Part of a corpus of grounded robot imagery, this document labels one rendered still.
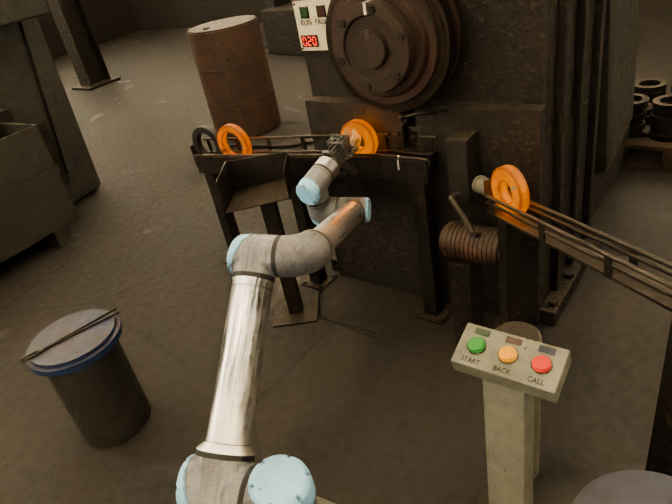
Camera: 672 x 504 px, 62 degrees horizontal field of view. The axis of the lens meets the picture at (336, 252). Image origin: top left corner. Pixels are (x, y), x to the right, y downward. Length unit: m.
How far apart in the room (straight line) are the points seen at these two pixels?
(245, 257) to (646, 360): 1.45
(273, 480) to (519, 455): 0.60
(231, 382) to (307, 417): 0.67
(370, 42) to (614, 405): 1.40
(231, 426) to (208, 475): 0.12
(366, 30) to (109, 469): 1.71
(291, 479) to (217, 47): 3.78
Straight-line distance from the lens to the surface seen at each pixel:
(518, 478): 1.60
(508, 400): 1.40
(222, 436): 1.49
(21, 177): 3.78
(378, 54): 1.88
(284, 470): 1.44
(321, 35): 2.29
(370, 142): 2.17
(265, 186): 2.35
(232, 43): 4.71
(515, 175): 1.73
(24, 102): 4.35
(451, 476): 1.88
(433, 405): 2.06
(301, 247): 1.50
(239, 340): 1.49
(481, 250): 1.90
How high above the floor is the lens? 1.52
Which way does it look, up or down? 31 degrees down
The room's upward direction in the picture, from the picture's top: 11 degrees counter-clockwise
